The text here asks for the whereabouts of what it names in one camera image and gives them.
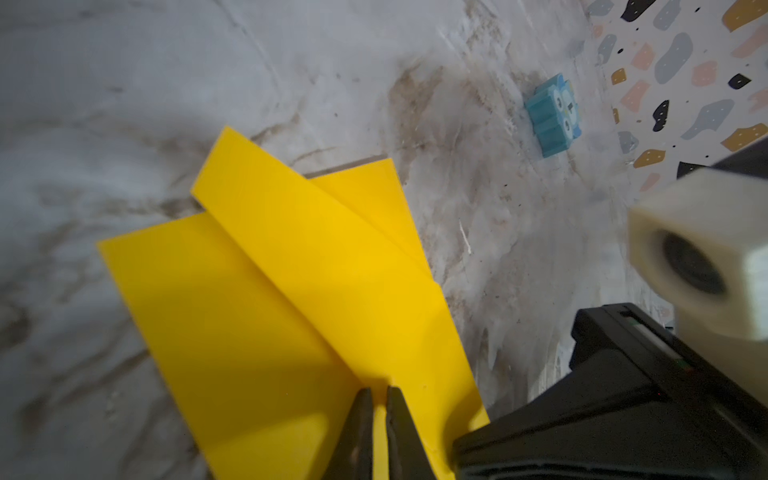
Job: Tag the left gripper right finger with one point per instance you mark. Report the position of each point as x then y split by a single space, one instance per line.
407 458

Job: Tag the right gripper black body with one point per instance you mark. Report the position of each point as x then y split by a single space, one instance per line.
637 403

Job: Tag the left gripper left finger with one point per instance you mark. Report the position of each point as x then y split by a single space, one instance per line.
352 458

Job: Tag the yellow square paper sheet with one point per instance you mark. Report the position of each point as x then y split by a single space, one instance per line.
268 312

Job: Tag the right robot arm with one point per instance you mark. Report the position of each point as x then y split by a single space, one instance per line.
729 354

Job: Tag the blue owl toy block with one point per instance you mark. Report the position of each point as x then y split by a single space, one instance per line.
555 116

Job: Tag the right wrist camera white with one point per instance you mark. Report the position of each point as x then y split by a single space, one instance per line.
701 244

